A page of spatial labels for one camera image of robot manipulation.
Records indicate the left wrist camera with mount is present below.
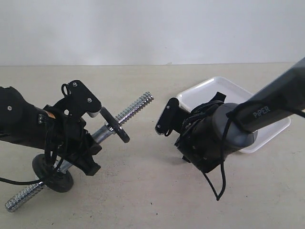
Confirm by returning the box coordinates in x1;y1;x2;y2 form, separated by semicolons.
54;80;102;119

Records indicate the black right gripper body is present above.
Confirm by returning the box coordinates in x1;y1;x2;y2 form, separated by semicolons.
174;100;225;173

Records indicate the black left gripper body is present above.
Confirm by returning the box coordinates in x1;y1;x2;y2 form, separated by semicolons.
39;105;88;165

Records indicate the black weight plate end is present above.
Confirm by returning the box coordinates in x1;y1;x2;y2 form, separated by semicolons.
100;107;130;143

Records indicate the chrome dumbbell bar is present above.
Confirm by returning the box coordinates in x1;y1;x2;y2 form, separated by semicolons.
0;88;153;212

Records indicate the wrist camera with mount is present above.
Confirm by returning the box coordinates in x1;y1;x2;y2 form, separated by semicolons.
54;80;102;119
155;92;227;137

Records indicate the black weight plate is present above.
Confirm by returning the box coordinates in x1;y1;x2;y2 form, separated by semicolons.
32;154;74;193

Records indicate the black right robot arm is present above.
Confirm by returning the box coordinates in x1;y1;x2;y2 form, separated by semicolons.
175;59;305;173

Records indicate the white rectangular plastic tray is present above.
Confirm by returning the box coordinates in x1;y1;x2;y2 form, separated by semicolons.
176;76;291;154

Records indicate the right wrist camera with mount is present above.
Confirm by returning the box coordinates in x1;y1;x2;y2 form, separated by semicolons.
155;92;227;137

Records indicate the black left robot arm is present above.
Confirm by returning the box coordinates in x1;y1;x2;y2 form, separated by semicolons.
0;84;102;176

